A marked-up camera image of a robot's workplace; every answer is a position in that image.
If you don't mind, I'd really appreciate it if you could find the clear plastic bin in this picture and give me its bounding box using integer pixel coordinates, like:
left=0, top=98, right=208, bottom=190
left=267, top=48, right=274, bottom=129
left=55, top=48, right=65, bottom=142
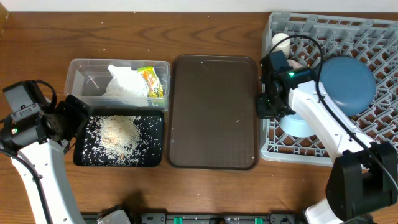
left=65, top=59, right=171, bottom=110

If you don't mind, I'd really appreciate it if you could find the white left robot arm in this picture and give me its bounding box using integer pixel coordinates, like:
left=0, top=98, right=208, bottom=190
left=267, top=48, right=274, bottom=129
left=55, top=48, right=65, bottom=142
left=6, top=140, right=85, bottom=223

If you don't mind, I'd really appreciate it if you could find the white napkin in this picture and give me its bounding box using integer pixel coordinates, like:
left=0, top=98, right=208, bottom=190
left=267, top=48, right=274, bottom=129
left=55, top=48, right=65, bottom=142
left=103, top=65, right=149, bottom=107

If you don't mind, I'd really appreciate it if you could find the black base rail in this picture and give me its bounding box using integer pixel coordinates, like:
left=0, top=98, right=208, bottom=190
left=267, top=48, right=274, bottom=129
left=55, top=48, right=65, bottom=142
left=82, top=212, right=307, bottom=224

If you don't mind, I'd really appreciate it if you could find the dark blue plate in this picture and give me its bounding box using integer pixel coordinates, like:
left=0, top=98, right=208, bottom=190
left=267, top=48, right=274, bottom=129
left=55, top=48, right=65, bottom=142
left=320, top=57, right=376, bottom=116

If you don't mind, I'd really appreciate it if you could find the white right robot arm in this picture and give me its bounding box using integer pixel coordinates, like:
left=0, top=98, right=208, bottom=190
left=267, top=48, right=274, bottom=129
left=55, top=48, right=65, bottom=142
left=256, top=66, right=397, bottom=223

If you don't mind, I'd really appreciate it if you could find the pile of rice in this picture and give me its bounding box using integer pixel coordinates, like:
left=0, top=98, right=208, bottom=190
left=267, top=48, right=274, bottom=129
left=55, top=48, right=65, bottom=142
left=82, top=114, right=163, bottom=166

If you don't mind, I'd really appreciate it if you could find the grey dishwasher rack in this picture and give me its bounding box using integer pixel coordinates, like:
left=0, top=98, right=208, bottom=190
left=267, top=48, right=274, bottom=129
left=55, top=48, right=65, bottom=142
left=259, top=12, right=397, bottom=166

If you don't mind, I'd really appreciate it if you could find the brown serving tray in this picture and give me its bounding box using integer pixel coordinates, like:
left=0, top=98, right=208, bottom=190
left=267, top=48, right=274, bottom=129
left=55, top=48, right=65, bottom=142
left=167, top=55, right=259, bottom=170

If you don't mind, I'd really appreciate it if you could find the cream cup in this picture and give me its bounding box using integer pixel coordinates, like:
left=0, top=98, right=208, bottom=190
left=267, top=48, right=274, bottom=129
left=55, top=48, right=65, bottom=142
left=272, top=33, right=290, bottom=58

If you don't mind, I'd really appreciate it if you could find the yellow green snack wrapper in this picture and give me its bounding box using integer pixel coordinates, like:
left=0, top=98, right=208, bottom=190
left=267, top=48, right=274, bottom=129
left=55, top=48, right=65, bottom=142
left=137, top=66, right=164, bottom=98

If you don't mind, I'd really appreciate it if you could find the light blue small bowl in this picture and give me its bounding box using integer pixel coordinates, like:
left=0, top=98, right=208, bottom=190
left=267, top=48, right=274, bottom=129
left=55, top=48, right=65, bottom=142
left=279, top=113, right=315, bottom=138

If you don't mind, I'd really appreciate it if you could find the black tray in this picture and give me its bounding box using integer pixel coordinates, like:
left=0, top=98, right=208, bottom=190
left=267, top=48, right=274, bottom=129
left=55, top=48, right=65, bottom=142
left=72, top=108, right=165, bottom=167

